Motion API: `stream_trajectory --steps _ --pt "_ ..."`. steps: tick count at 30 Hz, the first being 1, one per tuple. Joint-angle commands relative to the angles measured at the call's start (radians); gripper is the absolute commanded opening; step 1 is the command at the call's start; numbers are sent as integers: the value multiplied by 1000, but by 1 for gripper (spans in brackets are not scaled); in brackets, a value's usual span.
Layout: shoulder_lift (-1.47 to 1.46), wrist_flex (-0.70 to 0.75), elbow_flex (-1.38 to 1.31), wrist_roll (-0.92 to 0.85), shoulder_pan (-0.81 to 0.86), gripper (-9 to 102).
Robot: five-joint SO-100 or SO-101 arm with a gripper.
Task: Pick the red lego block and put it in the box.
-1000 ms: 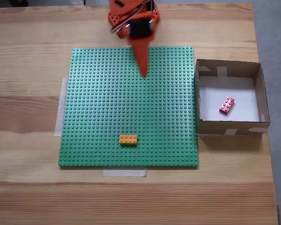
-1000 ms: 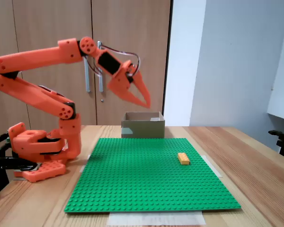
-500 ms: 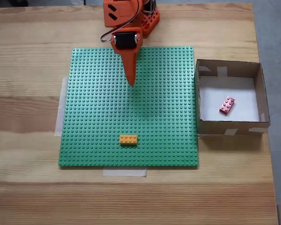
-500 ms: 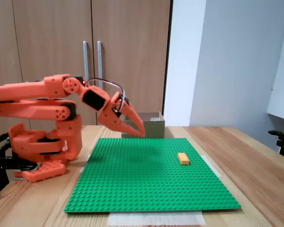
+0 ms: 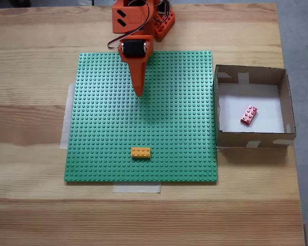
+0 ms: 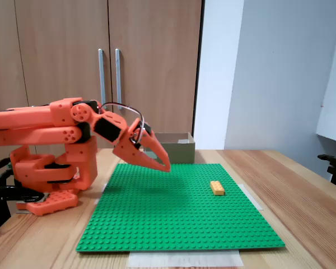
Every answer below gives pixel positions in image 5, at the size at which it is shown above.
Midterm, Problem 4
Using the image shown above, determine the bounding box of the brown cardboard box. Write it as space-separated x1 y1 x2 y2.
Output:
213 64 297 149

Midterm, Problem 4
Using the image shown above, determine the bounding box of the gripper servo cable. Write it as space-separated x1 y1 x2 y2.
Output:
107 0 151 51

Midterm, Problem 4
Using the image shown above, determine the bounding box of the red lego block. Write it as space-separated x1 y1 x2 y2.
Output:
240 104 259 126

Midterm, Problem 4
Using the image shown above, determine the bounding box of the white paper box liner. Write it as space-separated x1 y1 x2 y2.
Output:
217 83 285 133

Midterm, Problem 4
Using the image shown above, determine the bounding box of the long masking tape strip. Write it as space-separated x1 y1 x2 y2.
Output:
59 83 76 150

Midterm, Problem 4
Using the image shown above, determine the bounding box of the short masking tape strip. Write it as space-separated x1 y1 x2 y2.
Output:
112 183 162 194

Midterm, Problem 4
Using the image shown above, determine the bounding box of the green lego baseplate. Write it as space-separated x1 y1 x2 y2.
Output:
63 50 219 185

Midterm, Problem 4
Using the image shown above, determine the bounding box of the yellow lego block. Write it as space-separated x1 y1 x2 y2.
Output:
131 147 152 159

